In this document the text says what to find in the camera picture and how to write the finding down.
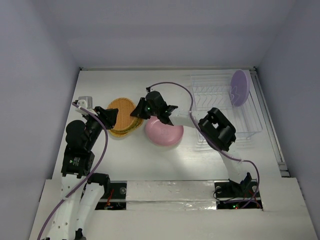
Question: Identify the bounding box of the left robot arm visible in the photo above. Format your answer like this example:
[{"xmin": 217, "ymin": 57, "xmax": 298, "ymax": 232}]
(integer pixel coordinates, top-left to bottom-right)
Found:
[{"xmin": 37, "ymin": 105, "xmax": 118, "ymax": 240}]

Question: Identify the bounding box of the foil-wrapped front bar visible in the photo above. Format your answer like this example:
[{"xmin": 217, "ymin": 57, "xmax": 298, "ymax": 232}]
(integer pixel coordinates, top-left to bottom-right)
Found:
[{"xmin": 125, "ymin": 180, "xmax": 217, "ymax": 211}]

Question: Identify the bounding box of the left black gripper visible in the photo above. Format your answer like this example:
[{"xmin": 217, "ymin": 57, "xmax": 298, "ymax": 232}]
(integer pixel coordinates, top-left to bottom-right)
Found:
[{"xmin": 83, "ymin": 105, "xmax": 118, "ymax": 149}]

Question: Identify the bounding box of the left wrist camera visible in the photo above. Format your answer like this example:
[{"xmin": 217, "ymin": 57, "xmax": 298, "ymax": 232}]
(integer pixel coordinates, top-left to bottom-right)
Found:
[{"xmin": 72, "ymin": 96, "xmax": 93, "ymax": 115}]

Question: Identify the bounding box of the black cable at base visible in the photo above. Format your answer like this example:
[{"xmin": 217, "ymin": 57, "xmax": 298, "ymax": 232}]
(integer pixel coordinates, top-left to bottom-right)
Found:
[{"xmin": 211, "ymin": 186, "xmax": 262, "ymax": 203}]

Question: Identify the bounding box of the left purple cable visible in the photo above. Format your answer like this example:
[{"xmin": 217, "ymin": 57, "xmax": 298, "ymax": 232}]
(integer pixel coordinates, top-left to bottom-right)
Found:
[{"xmin": 36, "ymin": 101, "xmax": 110, "ymax": 240}]

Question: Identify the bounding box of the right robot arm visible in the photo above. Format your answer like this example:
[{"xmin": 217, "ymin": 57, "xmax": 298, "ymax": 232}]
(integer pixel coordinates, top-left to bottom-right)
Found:
[{"xmin": 130, "ymin": 91, "xmax": 252, "ymax": 198}]

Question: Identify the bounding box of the orange woven round plate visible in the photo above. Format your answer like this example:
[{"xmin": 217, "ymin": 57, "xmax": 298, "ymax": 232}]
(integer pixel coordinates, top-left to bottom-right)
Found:
[{"xmin": 107, "ymin": 97, "xmax": 136, "ymax": 132}]

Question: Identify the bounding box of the red wire left base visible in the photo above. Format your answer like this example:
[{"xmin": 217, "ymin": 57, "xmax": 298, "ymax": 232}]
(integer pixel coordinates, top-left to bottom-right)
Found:
[{"xmin": 104, "ymin": 188, "xmax": 116, "ymax": 208}]

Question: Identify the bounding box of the white wire dish rack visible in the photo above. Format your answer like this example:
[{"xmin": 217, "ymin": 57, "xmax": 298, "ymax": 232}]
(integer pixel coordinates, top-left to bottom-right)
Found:
[{"xmin": 190, "ymin": 72, "xmax": 263, "ymax": 141}]

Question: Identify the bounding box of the square woven bamboo plate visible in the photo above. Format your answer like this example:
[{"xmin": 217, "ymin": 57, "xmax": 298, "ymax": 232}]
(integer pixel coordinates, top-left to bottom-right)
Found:
[{"xmin": 109, "ymin": 118, "xmax": 144, "ymax": 138}]

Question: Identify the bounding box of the purple round plate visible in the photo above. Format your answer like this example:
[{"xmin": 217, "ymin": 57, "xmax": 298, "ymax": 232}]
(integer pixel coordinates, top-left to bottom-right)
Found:
[{"xmin": 229, "ymin": 69, "xmax": 251, "ymax": 107}]

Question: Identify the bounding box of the pink round plate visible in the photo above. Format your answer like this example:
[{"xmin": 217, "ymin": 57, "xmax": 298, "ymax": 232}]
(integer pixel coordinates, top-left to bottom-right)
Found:
[{"xmin": 144, "ymin": 116, "xmax": 184, "ymax": 143}]

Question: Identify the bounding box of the green-rimmed woven plate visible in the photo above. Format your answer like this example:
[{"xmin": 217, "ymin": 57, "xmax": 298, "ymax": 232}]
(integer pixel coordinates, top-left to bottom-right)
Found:
[{"xmin": 110, "ymin": 118, "xmax": 143, "ymax": 135}]

